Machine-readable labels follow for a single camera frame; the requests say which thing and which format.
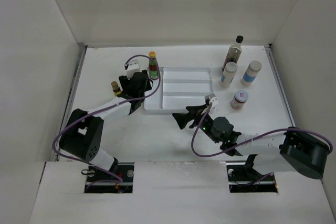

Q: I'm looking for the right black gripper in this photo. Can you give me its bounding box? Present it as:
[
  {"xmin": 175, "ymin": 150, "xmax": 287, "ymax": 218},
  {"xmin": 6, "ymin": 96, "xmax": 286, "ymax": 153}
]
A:
[{"xmin": 173, "ymin": 104, "xmax": 219, "ymax": 143}]

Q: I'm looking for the small yellow label bottle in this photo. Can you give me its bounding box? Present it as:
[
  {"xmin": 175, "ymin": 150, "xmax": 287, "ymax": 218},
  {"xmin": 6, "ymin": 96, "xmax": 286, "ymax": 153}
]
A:
[{"xmin": 111, "ymin": 81, "xmax": 122, "ymax": 97}]

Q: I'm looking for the red sauce bottle yellow cap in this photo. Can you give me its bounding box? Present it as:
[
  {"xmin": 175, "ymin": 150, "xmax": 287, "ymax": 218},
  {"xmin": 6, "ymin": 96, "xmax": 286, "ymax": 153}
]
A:
[{"xmin": 148, "ymin": 51, "xmax": 159, "ymax": 80}]

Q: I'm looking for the white bead jar blue label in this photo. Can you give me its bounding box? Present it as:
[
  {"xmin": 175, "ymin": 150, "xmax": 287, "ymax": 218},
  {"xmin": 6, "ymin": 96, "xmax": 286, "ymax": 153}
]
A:
[{"xmin": 220, "ymin": 62, "xmax": 238, "ymax": 88}]

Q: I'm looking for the tall dark sauce bottle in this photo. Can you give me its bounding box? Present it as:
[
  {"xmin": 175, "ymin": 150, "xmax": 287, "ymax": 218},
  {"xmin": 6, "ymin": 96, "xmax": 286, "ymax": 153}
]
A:
[{"xmin": 222, "ymin": 35, "xmax": 244, "ymax": 70}]

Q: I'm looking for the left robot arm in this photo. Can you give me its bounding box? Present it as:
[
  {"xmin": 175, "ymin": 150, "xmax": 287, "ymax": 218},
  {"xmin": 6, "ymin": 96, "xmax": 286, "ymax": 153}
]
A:
[{"xmin": 59, "ymin": 70, "xmax": 152, "ymax": 182}]

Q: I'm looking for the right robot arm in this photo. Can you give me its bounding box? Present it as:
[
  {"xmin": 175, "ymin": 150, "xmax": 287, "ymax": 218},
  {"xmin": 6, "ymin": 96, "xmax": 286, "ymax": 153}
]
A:
[{"xmin": 172, "ymin": 101, "xmax": 333, "ymax": 180}]

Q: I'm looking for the white divided organizer tray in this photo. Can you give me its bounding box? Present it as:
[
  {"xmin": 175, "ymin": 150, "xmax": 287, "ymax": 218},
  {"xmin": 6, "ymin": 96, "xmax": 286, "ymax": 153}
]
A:
[{"xmin": 143, "ymin": 67, "xmax": 214, "ymax": 114}]

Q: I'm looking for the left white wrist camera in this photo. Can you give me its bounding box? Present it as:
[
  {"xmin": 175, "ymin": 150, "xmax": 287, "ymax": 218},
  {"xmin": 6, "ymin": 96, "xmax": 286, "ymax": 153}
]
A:
[{"xmin": 124, "ymin": 60, "xmax": 140, "ymax": 79}]

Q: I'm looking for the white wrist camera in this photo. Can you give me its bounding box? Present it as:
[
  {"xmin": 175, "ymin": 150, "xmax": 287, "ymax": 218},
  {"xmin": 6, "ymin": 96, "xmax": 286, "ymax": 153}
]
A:
[
  {"xmin": 124, "ymin": 60, "xmax": 140, "ymax": 79},
  {"xmin": 205, "ymin": 93, "xmax": 218, "ymax": 111}
]

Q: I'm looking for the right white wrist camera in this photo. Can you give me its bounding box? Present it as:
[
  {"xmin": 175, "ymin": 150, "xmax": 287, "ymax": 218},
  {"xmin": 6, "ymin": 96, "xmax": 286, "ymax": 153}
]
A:
[{"xmin": 205, "ymin": 93, "xmax": 218, "ymax": 111}]

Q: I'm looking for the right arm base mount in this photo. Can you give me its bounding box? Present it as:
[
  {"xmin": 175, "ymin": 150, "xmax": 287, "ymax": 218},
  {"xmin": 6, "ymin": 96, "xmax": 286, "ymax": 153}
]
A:
[{"xmin": 226, "ymin": 162, "xmax": 278, "ymax": 193}]

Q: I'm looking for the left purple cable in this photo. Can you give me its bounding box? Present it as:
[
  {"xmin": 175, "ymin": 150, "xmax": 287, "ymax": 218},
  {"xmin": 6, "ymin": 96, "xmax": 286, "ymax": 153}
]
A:
[{"xmin": 52, "ymin": 54, "xmax": 162, "ymax": 193}]

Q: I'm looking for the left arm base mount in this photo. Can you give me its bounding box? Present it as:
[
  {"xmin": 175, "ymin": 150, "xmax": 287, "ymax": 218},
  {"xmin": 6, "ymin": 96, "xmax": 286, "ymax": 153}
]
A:
[{"xmin": 81, "ymin": 163, "xmax": 135, "ymax": 194}]

